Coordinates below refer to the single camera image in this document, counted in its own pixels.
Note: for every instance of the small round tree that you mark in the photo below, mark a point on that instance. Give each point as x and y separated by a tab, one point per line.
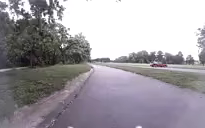
203	57

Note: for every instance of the red car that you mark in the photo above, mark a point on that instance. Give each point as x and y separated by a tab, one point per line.
158	65

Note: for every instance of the group of large trees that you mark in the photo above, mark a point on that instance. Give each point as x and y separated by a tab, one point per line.
36	40

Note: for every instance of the distant row of trees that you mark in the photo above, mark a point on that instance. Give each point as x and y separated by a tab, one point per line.
150	57

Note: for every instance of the dark asphalt path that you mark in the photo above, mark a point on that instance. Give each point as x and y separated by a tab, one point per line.
123	100

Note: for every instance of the grass verge by road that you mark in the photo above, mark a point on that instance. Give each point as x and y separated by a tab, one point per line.
176	78

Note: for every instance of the grass area with trees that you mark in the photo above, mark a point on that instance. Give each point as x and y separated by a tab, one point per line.
33	83

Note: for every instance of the grey road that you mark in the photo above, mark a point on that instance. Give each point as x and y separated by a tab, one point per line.
190	69

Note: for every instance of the pale dirt strip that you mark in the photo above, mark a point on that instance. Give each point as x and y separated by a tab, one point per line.
40	108

